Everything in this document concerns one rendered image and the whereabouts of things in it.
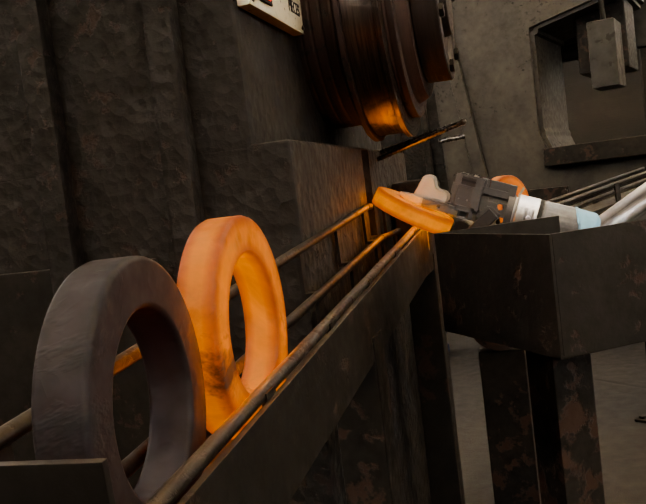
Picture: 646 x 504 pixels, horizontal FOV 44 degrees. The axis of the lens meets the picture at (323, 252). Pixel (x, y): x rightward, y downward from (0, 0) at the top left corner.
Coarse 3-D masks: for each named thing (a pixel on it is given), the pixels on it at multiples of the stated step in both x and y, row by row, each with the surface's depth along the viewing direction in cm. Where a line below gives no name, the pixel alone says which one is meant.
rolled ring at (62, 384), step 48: (96, 288) 45; (144, 288) 50; (48, 336) 43; (96, 336) 43; (144, 336) 55; (192, 336) 58; (48, 384) 42; (96, 384) 43; (192, 384) 57; (48, 432) 41; (96, 432) 42; (192, 432) 56; (144, 480) 53
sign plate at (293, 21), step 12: (240, 0) 110; (252, 0) 110; (264, 0) 114; (276, 0) 121; (288, 0) 127; (252, 12) 114; (264, 12) 115; (276, 12) 120; (288, 12) 127; (300, 12) 133; (276, 24) 124; (288, 24) 126; (300, 24) 133
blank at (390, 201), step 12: (384, 192) 148; (396, 192) 155; (384, 204) 147; (396, 204) 146; (408, 204) 145; (396, 216) 146; (408, 216) 145; (420, 216) 145; (432, 216) 145; (444, 216) 150; (420, 228) 146; (432, 228) 146; (444, 228) 148
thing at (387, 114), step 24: (360, 0) 130; (360, 24) 131; (360, 48) 133; (384, 48) 131; (360, 72) 135; (384, 72) 133; (360, 96) 139; (384, 96) 138; (384, 120) 144; (408, 120) 148
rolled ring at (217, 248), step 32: (224, 224) 64; (256, 224) 71; (192, 256) 62; (224, 256) 62; (256, 256) 70; (192, 288) 60; (224, 288) 62; (256, 288) 74; (192, 320) 60; (224, 320) 61; (256, 320) 74; (224, 352) 60; (256, 352) 74; (224, 384) 60; (256, 384) 71; (224, 416) 61
